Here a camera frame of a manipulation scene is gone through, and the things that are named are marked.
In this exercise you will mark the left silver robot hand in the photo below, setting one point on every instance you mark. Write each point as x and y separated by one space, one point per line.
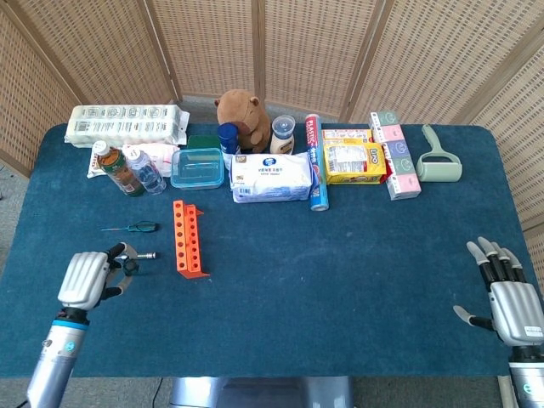
83 276

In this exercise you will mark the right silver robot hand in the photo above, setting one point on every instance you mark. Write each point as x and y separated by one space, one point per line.
516 310

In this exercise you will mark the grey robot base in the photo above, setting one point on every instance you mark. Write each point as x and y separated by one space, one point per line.
255 393

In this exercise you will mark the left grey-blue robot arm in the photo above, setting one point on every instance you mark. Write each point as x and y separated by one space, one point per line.
55 361

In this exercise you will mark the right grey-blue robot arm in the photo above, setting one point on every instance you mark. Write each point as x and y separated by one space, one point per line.
529 378

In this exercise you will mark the orange screwdriver rack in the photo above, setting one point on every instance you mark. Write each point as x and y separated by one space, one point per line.
180 255

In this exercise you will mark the green tea bottle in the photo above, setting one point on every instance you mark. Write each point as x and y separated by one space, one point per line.
121 170

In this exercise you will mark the clear water bottle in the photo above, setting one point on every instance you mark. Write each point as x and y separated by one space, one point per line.
146 172

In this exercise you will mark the white and pink snack bag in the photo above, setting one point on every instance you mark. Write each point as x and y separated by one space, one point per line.
163 155

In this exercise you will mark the clear container with blue lid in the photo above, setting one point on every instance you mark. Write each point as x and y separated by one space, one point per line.
197 168

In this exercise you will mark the white egg carton package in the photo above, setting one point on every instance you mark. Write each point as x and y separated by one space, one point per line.
123 123

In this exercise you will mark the pale green lint roller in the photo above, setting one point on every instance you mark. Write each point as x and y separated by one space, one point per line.
438 170

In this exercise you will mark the dark green flat box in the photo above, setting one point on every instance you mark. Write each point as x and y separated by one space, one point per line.
204 142

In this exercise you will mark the pastel tissue box pack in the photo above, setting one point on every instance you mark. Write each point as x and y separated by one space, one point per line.
399 170

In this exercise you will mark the blue carpet table cover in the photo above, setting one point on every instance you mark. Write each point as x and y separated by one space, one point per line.
319 276

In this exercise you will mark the blue and white spray can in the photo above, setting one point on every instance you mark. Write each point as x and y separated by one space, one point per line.
228 138

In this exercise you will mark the white wet wipes pack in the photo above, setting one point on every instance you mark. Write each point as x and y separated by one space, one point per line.
272 178

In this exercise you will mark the yellow Lipo biscuit bag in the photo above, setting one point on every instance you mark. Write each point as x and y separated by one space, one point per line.
353 163

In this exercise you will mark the brown capybara plush toy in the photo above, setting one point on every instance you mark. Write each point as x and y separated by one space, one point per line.
246 115

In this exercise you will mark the white sauce bottle clear cap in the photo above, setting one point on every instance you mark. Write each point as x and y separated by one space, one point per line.
281 142

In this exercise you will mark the red and yellow snack box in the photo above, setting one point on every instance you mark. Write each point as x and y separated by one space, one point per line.
346 135

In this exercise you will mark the blue plastic wrap roll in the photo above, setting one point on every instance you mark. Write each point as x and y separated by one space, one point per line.
316 170

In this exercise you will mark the wicker folding screen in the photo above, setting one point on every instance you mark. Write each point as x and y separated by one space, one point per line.
297 51

